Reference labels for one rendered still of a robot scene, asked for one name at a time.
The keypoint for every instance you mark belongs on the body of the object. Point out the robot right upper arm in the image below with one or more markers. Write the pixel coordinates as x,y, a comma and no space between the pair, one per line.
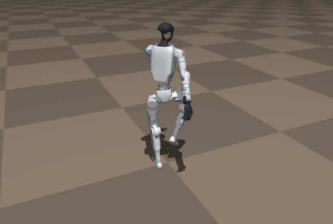
180,55

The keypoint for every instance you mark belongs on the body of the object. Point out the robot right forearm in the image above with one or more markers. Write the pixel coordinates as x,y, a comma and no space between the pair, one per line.
186,87

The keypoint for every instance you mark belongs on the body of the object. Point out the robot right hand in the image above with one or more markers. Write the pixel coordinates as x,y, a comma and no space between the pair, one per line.
187,109

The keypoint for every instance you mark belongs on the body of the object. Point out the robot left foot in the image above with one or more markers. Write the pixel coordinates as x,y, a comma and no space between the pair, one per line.
158,164

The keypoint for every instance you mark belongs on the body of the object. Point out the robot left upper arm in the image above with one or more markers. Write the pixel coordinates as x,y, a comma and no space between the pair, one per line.
148,50

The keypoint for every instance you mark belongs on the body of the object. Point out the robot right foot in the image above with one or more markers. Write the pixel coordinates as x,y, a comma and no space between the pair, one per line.
173,141

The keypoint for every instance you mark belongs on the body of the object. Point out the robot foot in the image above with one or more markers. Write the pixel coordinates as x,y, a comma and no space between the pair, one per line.
173,141
158,164

